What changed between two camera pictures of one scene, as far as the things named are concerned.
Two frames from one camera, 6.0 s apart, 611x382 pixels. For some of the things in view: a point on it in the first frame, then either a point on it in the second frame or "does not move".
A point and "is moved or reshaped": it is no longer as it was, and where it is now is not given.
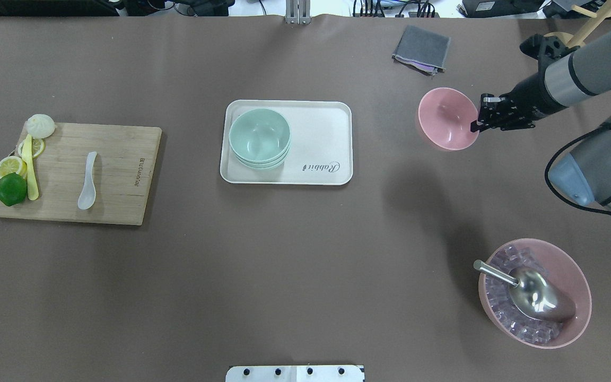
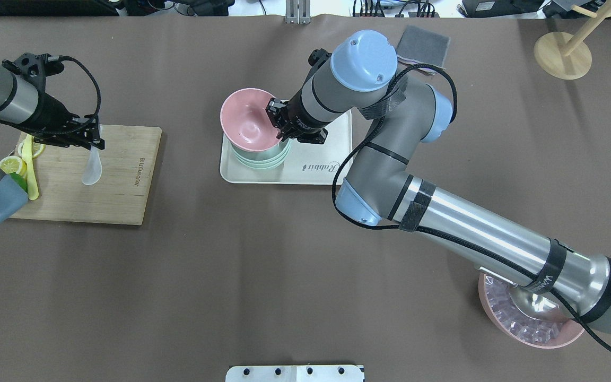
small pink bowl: (445, 115) to (246, 122)
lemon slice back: (38, 147) does not move
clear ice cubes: (505, 260) does not move
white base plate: (295, 373) does not move
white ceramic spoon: (88, 195) is moved or reshaped
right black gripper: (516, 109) to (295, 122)
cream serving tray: (321, 143) does not move
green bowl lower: (261, 165) does not move
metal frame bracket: (298, 11) does not move
